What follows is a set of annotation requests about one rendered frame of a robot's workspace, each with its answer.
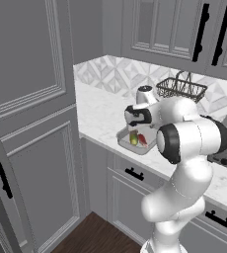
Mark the black wall cupboard handle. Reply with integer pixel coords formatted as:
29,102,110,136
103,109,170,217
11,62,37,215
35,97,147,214
210,4,227,67
191,3,211,63

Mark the grey tall cupboard long door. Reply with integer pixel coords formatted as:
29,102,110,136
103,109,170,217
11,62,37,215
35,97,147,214
0,104,88,253

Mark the grey base cupboard door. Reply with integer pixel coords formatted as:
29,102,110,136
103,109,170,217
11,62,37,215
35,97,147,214
179,219,227,253
107,167,173,247

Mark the grey tall cupboard short door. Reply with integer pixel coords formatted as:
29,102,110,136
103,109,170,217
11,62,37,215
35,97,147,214
0,0,78,124

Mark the black drawer handle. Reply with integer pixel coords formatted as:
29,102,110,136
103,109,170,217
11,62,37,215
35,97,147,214
204,210,227,231
123,166,145,182

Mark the grey drawer front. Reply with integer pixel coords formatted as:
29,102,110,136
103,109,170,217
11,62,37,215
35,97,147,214
196,199,227,245
113,153,170,193

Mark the dark wire basket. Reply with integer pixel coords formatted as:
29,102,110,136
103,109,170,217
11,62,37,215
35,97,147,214
155,70,208,104

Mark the grey tupperware container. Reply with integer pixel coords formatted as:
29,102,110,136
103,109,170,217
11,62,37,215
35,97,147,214
115,126,158,156

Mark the black tall cupboard handle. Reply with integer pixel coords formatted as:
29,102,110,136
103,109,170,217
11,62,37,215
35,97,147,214
0,161,14,200

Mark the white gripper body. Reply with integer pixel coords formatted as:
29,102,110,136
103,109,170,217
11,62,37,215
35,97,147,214
124,105,143,133

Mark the green cucumber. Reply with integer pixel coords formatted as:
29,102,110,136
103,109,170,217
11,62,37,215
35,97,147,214
128,131,139,146

